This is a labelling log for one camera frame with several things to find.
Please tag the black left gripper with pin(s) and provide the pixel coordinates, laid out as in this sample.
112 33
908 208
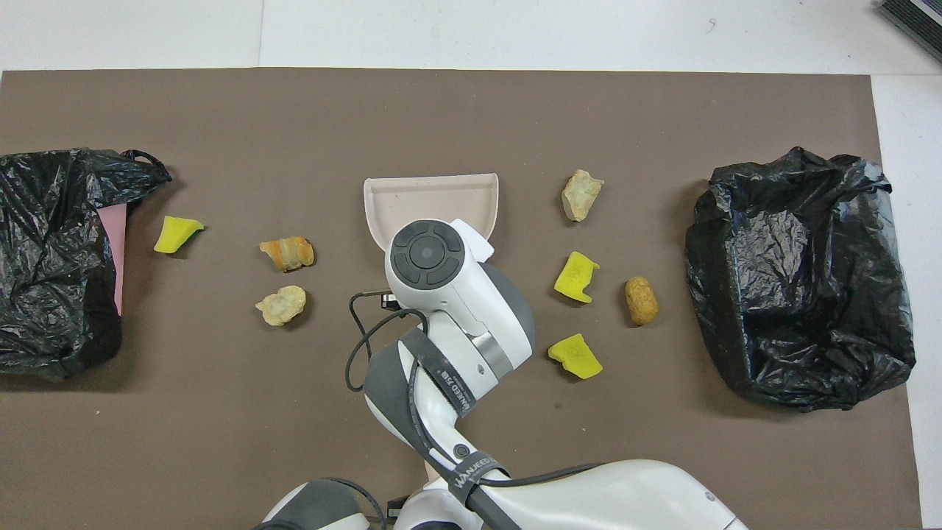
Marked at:
398 507

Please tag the black plastic trash bag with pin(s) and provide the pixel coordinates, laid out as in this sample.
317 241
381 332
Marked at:
44 294
795 280

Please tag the pale green foam chunk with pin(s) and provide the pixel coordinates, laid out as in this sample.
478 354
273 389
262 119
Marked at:
281 305

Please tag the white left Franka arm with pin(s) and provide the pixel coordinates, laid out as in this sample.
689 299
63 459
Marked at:
316 509

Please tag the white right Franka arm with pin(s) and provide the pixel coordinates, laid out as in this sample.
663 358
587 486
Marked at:
456 302

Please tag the brown potato-shaped foam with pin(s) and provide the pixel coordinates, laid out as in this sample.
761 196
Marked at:
642 302

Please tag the orange striped foam chunk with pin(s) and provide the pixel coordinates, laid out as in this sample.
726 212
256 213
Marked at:
288 254

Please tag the beige plastic dustpan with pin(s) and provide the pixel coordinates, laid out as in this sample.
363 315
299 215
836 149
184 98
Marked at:
434 199

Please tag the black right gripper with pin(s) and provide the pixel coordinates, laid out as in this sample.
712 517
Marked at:
390 300

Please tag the yellow sponge piece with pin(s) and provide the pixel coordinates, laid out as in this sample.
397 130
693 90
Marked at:
575 278
175 235
578 357

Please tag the pink plastic bin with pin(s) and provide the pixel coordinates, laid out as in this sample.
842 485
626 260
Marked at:
114 250

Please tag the brown table mat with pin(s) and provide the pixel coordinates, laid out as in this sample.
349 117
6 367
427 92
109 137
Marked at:
221 118

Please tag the pale beige foam chunk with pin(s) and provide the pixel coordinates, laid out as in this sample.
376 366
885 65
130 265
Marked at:
581 197

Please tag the dark grey ribbed device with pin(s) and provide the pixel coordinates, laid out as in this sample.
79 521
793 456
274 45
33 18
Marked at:
920 18

